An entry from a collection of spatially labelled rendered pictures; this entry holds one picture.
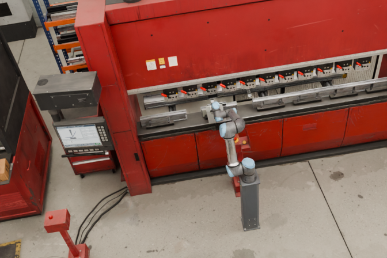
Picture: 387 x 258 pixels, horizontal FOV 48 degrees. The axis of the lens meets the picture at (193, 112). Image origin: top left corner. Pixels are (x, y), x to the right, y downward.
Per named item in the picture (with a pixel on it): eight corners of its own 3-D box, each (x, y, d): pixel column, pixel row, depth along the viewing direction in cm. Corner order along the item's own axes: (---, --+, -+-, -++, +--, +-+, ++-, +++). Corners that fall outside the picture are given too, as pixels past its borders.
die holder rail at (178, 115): (141, 126, 467) (140, 120, 461) (141, 122, 472) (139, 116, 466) (187, 119, 468) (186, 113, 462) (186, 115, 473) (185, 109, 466)
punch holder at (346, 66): (336, 74, 450) (338, 61, 439) (333, 69, 456) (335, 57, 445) (350, 72, 450) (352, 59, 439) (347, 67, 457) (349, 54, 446)
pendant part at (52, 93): (63, 162, 409) (30, 94, 353) (68, 143, 428) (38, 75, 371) (115, 159, 406) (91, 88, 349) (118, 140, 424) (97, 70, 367)
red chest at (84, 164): (78, 182, 534) (51, 124, 467) (80, 152, 571) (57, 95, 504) (118, 175, 535) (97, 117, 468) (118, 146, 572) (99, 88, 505)
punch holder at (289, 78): (279, 83, 449) (280, 71, 438) (277, 79, 455) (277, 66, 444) (293, 81, 449) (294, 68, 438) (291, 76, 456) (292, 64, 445)
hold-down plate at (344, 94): (330, 99, 467) (330, 97, 465) (328, 96, 471) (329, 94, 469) (357, 95, 468) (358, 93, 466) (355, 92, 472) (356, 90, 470)
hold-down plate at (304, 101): (293, 105, 466) (293, 103, 464) (292, 102, 470) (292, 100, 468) (321, 101, 467) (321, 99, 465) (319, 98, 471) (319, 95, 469)
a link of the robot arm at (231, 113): (248, 120, 380) (234, 104, 426) (236, 122, 379) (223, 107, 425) (250, 132, 384) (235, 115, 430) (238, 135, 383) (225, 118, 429)
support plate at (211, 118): (209, 124, 443) (209, 123, 442) (205, 107, 462) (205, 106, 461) (226, 121, 443) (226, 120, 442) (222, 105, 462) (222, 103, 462)
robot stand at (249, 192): (260, 228, 460) (260, 182, 408) (243, 231, 459) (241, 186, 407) (256, 214, 473) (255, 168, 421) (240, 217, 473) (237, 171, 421)
